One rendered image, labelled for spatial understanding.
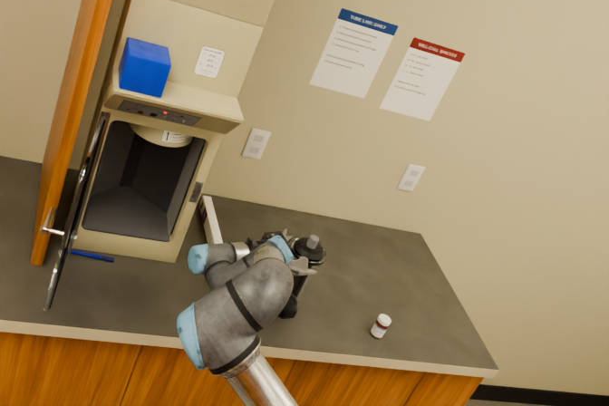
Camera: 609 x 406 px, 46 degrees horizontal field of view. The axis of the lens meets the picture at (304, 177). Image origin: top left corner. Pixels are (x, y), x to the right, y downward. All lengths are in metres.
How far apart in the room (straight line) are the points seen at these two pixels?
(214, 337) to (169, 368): 0.69
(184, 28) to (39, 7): 0.58
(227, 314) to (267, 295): 0.08
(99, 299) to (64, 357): 0.17
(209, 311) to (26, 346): 0.71
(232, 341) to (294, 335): 0.72
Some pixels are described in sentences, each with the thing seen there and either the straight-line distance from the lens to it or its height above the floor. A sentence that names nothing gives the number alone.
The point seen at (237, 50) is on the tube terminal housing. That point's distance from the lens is 1.80.
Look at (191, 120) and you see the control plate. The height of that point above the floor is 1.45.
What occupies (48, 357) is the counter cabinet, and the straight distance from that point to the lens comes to 2.00.
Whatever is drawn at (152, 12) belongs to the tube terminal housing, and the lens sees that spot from 1.74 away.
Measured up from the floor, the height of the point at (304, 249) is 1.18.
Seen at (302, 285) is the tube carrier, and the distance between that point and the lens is 2.04.
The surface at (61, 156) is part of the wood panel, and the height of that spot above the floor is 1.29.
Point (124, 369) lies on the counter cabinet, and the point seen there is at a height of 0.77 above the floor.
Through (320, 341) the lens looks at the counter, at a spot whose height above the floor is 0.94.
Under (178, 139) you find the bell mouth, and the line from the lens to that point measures 1.93.
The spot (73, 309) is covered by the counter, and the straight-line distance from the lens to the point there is 1.92.
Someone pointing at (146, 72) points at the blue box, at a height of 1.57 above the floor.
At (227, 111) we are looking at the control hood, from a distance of 1.77.
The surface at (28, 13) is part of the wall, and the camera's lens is 2.21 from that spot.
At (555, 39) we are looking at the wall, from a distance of 2.68.
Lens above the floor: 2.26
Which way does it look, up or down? 28 degrees down
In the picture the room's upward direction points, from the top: 25 degrees clockwise
